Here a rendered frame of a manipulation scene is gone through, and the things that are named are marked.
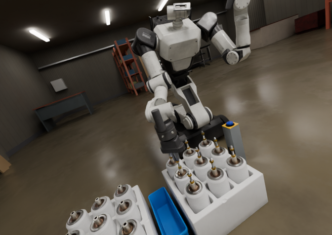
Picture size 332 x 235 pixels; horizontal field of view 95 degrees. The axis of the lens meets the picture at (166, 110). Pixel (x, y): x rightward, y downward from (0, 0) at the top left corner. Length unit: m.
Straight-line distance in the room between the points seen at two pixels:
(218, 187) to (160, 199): 0.41
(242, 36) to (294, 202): 0.85
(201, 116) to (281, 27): 8.55
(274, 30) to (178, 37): 8.26
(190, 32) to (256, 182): 0.84
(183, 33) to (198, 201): 0.85
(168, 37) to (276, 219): 1.03
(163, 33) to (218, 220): 0.96
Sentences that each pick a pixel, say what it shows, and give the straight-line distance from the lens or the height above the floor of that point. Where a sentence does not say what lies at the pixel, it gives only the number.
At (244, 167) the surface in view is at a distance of 0.83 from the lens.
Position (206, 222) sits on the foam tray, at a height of 0.14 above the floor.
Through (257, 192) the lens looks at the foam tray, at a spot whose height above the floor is 0.10.
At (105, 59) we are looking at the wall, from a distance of 8.60.
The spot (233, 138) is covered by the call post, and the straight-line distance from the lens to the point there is 1.02.
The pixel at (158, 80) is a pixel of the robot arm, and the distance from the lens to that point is 0.85.
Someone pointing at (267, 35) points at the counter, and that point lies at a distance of 8.74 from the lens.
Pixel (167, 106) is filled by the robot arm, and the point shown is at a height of 0.62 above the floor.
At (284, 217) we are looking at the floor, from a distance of 0.97.
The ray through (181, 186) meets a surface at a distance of 0.84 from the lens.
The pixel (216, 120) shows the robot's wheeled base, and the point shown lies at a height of 0.20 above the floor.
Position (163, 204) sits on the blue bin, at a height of 0.01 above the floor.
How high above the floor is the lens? 0.79
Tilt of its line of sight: 17 degrees down
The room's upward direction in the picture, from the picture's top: 20 degrees counter-clockwise
